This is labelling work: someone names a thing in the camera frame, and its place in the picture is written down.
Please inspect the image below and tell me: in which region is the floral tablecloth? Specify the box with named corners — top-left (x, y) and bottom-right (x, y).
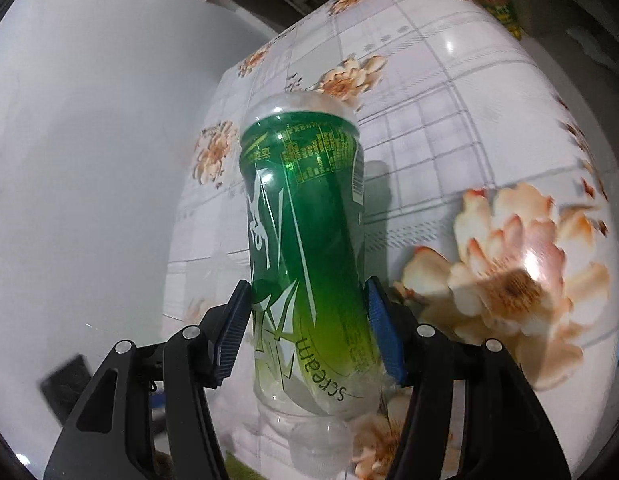
top-left (165, 0), bottom-right (619, 476)

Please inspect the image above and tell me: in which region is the green white towel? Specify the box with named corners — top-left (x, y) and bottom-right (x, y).
top-left (224, 452), bottom-right (266, 480)

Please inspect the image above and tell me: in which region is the green plastic drink bottle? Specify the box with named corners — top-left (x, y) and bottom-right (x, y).
top-left (239, 91), bottom-right (382, 479)

